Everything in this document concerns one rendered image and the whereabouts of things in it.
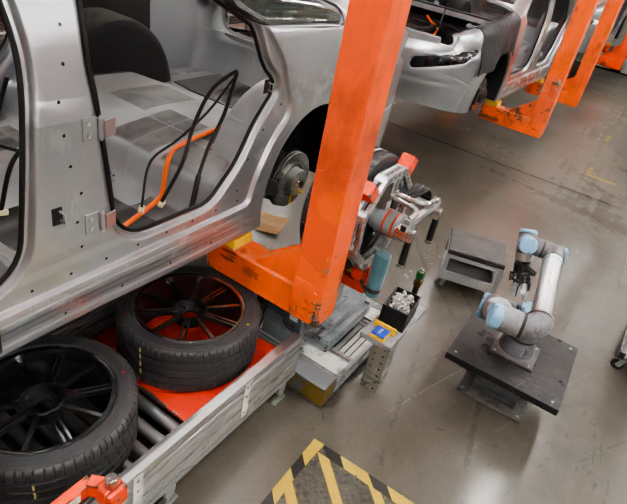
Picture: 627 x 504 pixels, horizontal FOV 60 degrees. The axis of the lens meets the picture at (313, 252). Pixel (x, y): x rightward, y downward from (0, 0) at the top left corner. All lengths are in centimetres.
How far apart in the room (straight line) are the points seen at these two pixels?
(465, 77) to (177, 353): 377
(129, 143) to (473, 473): 233
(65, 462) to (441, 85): 424
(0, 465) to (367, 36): 184
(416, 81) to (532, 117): 154
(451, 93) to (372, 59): 329
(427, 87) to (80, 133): 381
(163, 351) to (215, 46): 278
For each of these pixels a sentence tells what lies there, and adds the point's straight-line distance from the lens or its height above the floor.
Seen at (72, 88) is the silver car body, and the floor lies 158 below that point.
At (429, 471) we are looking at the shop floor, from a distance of 286.
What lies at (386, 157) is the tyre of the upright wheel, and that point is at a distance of 276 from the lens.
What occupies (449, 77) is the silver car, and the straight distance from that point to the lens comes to 520.
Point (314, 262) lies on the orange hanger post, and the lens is 238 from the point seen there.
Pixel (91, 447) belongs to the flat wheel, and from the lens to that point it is 209.
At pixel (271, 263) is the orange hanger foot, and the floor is 72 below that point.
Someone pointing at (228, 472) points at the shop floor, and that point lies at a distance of 263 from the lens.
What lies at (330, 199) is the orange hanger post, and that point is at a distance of 221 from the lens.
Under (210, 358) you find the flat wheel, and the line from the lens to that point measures 240.
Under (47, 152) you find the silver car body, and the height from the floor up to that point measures 141.
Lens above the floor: 216
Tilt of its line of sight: 32 degrees down
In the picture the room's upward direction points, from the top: 12 degrees clockwise
